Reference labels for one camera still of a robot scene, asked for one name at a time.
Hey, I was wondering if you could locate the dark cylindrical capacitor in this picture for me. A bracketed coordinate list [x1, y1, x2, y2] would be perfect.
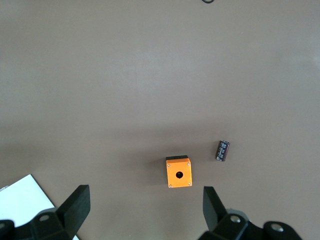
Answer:
[214, 140, 231, 162]

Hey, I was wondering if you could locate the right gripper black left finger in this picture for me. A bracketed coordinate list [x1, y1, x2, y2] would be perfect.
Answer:
[14, 184, 91, 240]

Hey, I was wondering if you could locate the orange box with round hole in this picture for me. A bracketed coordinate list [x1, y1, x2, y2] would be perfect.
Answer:
[165, 154, 193, 189]

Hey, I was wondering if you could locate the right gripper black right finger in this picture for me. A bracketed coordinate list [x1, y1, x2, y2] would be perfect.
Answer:
[198, 186, 266, 240]

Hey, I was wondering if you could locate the white drawer cabinet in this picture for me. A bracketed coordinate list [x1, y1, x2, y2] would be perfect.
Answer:
[0, 173, 79, 240]

